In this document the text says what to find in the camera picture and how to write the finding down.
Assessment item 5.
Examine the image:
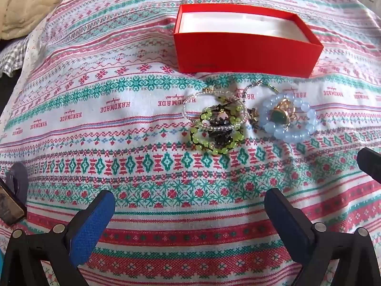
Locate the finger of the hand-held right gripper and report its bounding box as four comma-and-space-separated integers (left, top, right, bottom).
356, 147, 381, 183

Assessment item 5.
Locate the red green patterned cloth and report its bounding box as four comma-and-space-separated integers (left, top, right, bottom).
0, 0, 381, 286

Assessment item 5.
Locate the black smartphone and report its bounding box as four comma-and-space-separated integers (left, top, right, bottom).
0, 178, 27, 226

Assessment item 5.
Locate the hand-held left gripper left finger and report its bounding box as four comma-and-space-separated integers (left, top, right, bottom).
0, 189, 116, 286

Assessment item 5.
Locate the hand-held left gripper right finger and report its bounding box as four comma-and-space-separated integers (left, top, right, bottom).
264, 188, 381, 286

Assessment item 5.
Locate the pale blue bead bracelet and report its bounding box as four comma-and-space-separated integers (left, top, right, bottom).
257, 93, 317, 141

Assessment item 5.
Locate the clear bead bracelet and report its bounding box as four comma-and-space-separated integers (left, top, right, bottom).
182, 89, 248, 132

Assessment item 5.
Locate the beige quilted blanket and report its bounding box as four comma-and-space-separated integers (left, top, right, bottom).
0, 0, 99, 40

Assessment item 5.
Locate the thin beaded chain bracelet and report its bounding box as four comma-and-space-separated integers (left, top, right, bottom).
242, 80, 280, 130

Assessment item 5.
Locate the red cardboard box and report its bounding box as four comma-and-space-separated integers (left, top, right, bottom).
173, 4, 324, 78

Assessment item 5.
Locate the green bead bracelet black cord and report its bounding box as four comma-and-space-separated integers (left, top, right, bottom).
190, 100, 245, 156

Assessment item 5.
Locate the grey gingham cloth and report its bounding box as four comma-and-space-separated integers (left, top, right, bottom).
0, 39, 30, 76

